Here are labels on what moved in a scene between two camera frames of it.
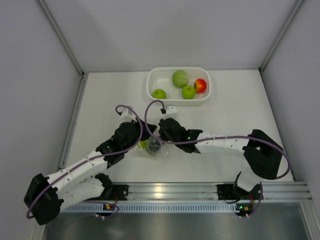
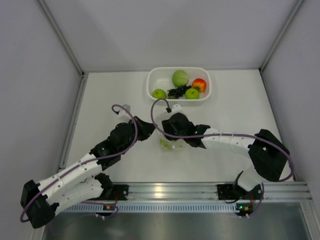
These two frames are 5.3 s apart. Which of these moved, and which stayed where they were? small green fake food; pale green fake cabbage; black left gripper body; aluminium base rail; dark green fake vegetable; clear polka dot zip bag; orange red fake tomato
Moved: small green fake food; dark green fake vegetable; clear polka dot zip bag
Stayed: aluminium base rail; orange red fake tomato; black left gripper body; pale green fake cabbage
